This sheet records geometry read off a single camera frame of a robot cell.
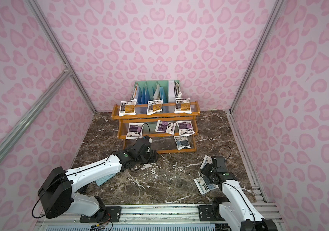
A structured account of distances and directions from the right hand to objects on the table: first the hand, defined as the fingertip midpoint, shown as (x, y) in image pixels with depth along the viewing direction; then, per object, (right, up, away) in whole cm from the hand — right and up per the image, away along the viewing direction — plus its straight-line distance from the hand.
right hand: (205, 170), depth 87 cm
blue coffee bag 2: (+2, +6, +3) cm, 7 cm away
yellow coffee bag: (-45, +37, -7) cm, 59 cm away
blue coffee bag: (-13, +16, +11) cm, 23 cm away
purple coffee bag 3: (-12, +26, +1) cm, 28 cm away
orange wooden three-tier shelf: (-25, +15, +14) cm, 32 cm away
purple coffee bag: (-43, +25, +1) cm, 49 cm away
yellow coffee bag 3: (-14, +39, -6) cm, 42 cm away
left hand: (-27, +11, -5) cm, 30 cm away
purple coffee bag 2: (-24, +27, +3) cm, 36 cm away
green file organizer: (-23, +51, +11) cm, 57 cm away
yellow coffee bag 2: (-30, +38, -7) cm, 49 cm away
